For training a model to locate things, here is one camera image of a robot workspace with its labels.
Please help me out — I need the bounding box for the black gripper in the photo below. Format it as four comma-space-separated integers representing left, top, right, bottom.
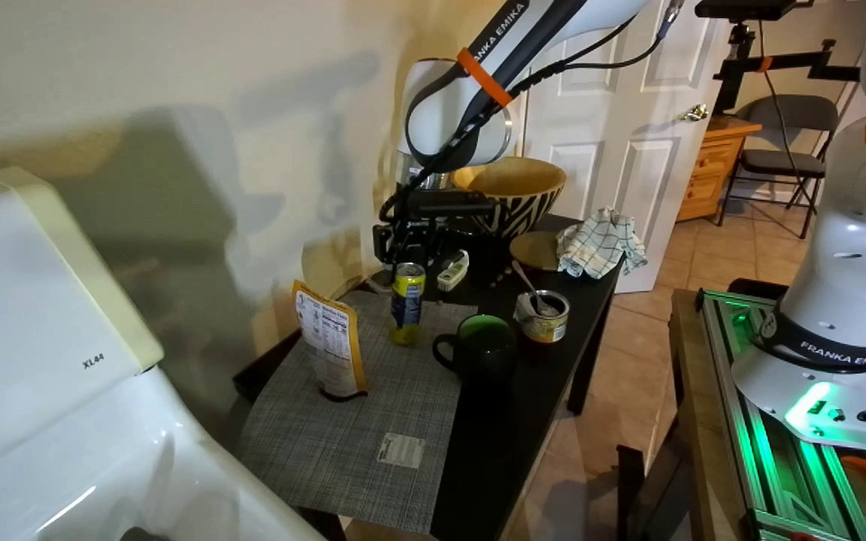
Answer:
373, 188, 495, 291

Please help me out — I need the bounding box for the yellow drink can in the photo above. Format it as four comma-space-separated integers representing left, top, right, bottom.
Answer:
392, 261, 428, 347

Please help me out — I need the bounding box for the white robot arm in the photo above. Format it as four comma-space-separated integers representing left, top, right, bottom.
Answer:
373, 0, 866, 451

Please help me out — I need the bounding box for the black mug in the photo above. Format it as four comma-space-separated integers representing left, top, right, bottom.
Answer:
434, 313, 517, 383

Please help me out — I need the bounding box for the tan ceramic plate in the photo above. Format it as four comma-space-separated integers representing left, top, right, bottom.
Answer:
508, 232, 561, 270

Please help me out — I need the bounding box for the black side table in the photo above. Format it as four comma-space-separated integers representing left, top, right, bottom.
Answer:
239, 237, 613, 541

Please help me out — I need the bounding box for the zebra patterned bowl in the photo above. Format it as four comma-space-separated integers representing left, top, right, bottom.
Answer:
452, 156, 567, 237

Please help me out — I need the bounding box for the small cup with spoon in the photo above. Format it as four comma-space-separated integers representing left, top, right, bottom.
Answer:
516, 268, 573, 347

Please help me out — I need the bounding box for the checkered dish cloth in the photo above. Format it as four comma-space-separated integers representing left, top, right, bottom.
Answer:
558, 206, 647, 279

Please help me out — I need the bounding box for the grey woven placemat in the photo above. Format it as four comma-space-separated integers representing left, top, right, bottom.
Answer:
242, 291, 472, 533

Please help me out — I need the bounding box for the white panel door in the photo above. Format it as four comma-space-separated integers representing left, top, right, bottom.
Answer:
517, 0, 729, 291

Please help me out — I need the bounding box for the wooden drawer cabinet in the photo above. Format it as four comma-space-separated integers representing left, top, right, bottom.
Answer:
676, 118, 757, 221

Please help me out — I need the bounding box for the grey folding chair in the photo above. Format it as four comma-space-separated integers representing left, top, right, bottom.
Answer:
715, 93, 838, 232

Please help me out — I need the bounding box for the green lit robot stand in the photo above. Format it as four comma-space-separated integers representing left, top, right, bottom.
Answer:
698, 291, 866, 541

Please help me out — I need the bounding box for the camera tripod rig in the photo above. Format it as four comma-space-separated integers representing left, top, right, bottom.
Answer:
696, 0, 860, 118

